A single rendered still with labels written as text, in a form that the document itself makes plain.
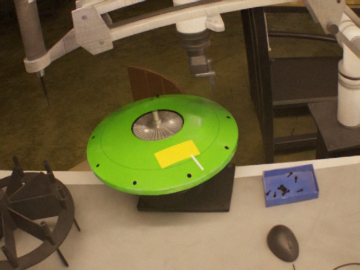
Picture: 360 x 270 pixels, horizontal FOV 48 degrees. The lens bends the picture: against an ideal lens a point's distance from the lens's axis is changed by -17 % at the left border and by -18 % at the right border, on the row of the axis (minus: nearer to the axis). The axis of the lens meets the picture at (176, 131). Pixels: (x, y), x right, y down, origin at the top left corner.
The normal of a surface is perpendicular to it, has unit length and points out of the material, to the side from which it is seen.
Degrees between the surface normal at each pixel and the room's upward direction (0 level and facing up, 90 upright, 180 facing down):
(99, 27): 90
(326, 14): 90
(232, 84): 0
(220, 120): 23
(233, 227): 0
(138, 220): 0
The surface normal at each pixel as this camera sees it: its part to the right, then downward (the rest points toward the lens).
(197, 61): -0.01, 0.28
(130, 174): -0.28, -0.49
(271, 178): -0.14, -0.80
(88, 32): 0.10, 0.58
